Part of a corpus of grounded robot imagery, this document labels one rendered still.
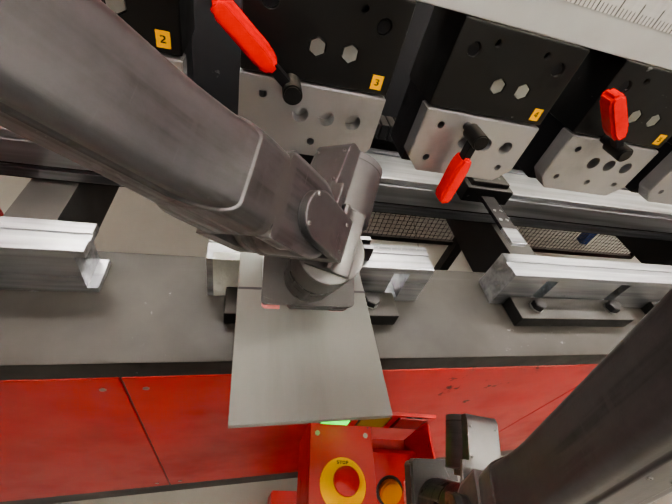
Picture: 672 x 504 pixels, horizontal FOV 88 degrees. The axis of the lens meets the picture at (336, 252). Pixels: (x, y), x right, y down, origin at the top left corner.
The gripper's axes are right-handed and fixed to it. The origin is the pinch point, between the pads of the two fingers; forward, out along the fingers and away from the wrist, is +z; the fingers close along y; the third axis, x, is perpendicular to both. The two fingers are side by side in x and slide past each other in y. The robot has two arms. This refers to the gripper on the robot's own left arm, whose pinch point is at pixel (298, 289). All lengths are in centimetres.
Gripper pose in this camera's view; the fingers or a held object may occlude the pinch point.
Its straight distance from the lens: 47.4
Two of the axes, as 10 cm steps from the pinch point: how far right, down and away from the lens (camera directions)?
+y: -9.7, -0.8, -2.3
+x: -0.1, 9.6, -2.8
